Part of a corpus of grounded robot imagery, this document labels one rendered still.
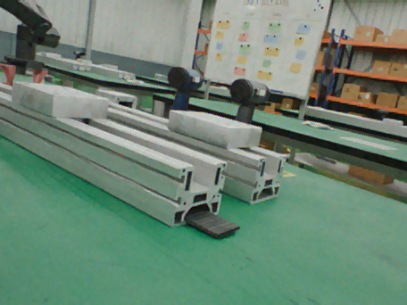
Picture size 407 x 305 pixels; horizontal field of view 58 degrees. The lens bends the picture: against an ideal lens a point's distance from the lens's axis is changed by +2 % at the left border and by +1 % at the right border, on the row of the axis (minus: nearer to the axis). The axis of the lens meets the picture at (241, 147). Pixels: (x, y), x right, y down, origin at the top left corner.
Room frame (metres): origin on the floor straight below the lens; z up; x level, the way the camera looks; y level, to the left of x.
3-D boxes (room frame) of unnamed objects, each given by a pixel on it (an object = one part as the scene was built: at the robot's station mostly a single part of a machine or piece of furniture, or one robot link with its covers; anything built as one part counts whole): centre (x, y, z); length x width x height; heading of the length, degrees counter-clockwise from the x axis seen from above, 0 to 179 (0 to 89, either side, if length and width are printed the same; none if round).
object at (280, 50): (4.07, 0.01, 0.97); 1.50 x 0.50 x 1.95; 51
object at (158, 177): (0.72, 0.37, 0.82); 0.80 x 0.10 x 0.09; 56
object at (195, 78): (1.07, 0.18, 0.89); 0.20 x 0.08 x 0.22; 168
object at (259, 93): (0.98, -0.01, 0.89); 0.20 x 0.08 x 0.22; 155
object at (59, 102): (0.72, 0.37, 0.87); 0.16 x 0.11 x 0.07; 56
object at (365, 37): (10.16, -3.53, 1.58); 2.83 x 0.98 x 3.15; 51
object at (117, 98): (1.20, 0.45, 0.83); 0.11 x 0.10 x 0.10; 150
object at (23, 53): (1.21, 0.76, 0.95); 0.10 x 0.07 x 0.07; 147
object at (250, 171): (0.87, 0.27, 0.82); 0.80 x 0.10 x 0.09; 56
